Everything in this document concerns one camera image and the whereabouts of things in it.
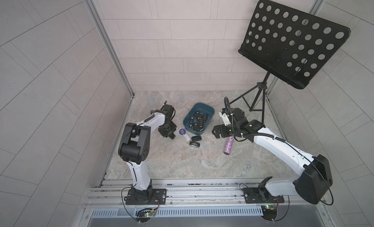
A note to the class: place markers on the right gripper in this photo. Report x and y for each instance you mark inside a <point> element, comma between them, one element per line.
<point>223,133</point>

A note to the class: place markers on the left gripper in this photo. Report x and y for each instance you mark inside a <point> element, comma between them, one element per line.
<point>173,129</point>

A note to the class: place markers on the black silver-edged key fob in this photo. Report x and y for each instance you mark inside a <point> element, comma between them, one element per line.
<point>195,126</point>

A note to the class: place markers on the teal plastic storage box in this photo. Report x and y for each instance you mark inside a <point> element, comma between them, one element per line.
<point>202,108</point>

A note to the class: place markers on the black Bentley key fob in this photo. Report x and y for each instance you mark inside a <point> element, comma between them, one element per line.
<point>194,144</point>

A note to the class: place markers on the black key bottom front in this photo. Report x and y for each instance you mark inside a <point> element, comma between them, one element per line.
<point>201,124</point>

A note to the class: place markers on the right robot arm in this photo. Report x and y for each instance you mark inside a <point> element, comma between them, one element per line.
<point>313,174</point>

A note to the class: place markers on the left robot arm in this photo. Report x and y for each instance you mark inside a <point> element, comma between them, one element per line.
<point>135,147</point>

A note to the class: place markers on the left circuit board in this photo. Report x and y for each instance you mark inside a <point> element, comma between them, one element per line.
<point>144,215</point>

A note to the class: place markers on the circuit board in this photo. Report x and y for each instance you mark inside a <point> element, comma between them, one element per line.
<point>144,215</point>
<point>270,213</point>

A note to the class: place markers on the right circuit board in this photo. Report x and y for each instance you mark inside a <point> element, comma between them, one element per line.
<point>270,213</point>

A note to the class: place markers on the black perforated music stand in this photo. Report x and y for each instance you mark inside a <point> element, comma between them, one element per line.
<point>290,44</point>

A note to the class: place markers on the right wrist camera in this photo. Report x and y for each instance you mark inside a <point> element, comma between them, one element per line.
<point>226,116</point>

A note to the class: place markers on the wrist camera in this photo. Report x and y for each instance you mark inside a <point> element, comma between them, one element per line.
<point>226,116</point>
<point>169,111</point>

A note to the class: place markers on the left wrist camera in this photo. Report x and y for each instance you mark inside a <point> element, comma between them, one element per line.
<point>169,111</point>

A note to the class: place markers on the white key tag with ring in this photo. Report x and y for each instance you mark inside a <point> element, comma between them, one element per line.
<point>187,137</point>

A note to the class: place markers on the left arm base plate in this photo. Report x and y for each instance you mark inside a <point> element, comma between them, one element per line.
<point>147,197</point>

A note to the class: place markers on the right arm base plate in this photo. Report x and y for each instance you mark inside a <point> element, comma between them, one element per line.
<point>260,196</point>

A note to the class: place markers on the aluminium rail frame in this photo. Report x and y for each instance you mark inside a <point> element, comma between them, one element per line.
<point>197,202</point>

